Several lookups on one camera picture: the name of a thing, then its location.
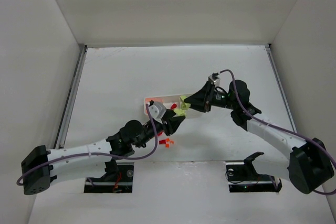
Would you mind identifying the lime green plate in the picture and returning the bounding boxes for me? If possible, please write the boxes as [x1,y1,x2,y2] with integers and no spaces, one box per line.
[174,108,186,116]

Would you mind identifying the large lime green lego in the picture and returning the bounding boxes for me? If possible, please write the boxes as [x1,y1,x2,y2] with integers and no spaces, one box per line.
[180,95,190,111]

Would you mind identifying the red slope lego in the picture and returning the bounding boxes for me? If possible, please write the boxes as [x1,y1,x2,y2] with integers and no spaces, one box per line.
[171,103,177,110]

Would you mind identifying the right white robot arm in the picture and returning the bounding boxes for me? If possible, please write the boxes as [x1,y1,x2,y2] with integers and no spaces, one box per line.
[184,80,335,194]

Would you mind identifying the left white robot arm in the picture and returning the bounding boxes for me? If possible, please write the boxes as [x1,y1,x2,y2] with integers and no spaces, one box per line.
[16,110,186,195]

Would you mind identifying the white three-compartment tray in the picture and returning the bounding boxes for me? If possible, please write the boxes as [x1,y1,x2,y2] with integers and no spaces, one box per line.
[144,94,202,119]

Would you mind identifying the small orange lego pieces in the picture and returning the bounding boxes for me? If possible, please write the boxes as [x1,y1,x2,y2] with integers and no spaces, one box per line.
[165,138,175,148]

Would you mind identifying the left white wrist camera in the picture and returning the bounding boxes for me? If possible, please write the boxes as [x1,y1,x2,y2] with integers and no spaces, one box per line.
[149,101,166,119]

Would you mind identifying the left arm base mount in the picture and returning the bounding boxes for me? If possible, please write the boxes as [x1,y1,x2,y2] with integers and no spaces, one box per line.
[83,163,134,194]

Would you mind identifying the right aluminium rail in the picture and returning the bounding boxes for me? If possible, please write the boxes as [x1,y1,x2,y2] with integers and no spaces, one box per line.
[265,44,297,133]

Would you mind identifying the aluminium rail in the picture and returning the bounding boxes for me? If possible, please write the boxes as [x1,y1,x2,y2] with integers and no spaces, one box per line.
[52,44,88,149]
[265,44,297,133]

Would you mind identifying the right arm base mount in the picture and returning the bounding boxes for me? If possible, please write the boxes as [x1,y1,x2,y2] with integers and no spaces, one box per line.
[225,152,282,193]

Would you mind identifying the left aluminium rail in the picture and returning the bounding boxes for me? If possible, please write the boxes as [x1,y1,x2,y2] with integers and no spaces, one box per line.
[52,44,88,149]

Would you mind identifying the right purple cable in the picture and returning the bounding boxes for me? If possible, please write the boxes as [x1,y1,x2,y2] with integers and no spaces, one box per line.
[214,69,336,196]

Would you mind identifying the purple cable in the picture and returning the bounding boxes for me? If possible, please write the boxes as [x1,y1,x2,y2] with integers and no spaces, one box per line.
[214,69,336,196]
[17,104,160,186]

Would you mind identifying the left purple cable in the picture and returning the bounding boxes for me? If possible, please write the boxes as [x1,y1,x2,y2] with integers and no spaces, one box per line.
[17,104,160,186]

